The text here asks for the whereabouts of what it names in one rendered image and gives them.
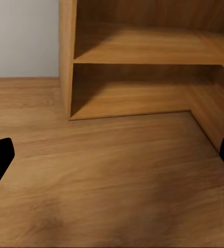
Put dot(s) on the bookcase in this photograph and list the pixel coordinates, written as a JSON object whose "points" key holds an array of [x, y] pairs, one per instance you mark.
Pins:
{"points": [[114, 55], [202, 86]]}

